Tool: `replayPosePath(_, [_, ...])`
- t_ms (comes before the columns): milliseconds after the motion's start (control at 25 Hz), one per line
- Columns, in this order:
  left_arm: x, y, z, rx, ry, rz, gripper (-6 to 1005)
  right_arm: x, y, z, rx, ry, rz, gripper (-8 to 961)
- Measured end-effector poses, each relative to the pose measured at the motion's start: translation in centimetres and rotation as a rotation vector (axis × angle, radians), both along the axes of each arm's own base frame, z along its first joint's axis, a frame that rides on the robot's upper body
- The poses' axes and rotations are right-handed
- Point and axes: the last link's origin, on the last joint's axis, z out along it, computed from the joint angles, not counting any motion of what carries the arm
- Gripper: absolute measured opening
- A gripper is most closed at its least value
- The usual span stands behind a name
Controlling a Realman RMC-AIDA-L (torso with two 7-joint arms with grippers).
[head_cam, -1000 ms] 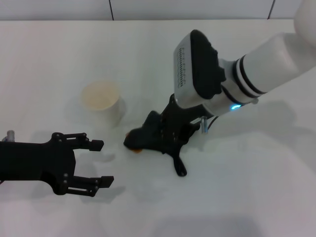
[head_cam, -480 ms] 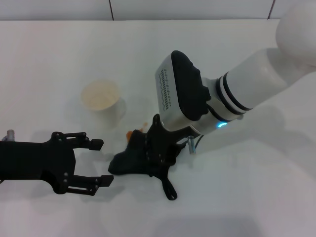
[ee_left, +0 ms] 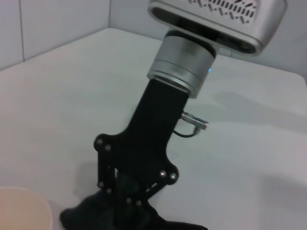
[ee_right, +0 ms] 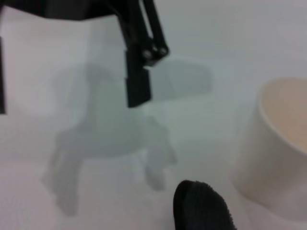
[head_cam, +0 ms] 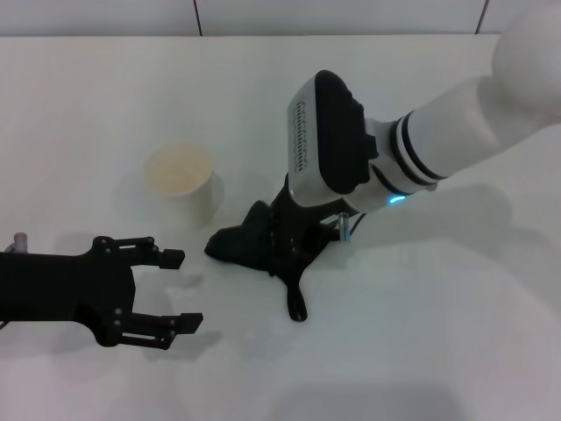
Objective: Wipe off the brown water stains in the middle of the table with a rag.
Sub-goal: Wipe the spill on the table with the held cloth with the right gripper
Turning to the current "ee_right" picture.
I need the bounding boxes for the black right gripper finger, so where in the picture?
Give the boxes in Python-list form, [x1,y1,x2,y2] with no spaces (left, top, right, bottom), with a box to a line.
[0,35,6,115]
[111,0,170,108]

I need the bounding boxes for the dark blue rag with loop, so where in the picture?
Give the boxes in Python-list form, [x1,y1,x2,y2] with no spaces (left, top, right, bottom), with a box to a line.
[172,180,238,230]

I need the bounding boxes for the white paper cup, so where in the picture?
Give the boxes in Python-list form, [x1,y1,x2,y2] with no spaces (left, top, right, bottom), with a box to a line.
[229,77,307,222]

